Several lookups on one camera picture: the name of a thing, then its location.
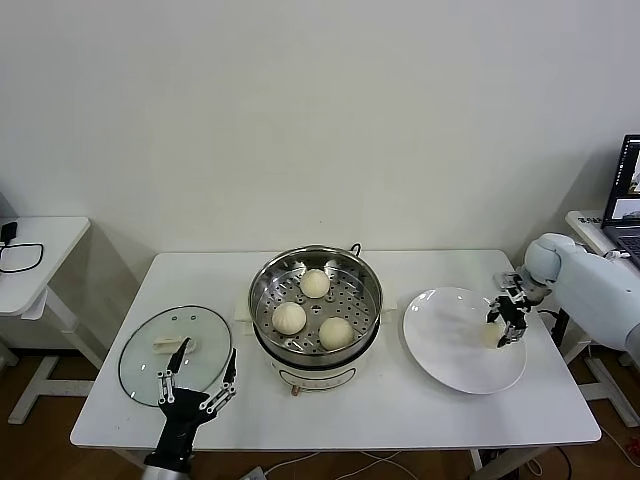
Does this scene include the open dark laptop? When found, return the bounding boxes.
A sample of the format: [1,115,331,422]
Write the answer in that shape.
[601,133,640,266]

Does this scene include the black power strip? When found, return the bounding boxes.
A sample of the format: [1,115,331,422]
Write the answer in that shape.
[551,308,572,347]

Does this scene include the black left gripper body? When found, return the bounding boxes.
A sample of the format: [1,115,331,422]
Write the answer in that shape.
[145,387,216,470]

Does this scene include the round glass pot lid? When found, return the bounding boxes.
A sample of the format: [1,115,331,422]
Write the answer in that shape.
[118,304,234,407]

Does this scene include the white side desk with label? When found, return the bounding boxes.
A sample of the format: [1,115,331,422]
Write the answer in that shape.
[564,209,640,429]

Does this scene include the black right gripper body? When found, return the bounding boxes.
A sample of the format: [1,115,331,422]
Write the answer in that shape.
[492,293,532,331]

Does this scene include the white steamed baozi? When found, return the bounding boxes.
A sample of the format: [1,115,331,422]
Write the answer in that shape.
[479,322,504,350]
[318,316,355,351]
[299,268,331,300]
[271,301,308,336]

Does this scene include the perforated steel steamer basket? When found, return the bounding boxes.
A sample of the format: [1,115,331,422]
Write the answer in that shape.
[248,244,384,357]

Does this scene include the white round plate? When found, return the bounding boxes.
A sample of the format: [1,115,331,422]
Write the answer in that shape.
[402,286,528,396]

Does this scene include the black looped cable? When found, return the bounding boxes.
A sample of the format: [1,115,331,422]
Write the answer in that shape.
[0,241,45,275]

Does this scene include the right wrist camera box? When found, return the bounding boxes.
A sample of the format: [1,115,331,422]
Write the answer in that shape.
[492,269,527,292]

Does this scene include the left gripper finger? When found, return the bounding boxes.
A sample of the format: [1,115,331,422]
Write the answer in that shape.
[156,336,193,406]
[201,347,239,417]

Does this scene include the thin white floor cable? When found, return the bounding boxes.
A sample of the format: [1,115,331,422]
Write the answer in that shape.
[263,448,419,476]

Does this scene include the white electric cooker pot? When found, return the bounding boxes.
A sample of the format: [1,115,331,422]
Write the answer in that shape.
[234,279,400,399]

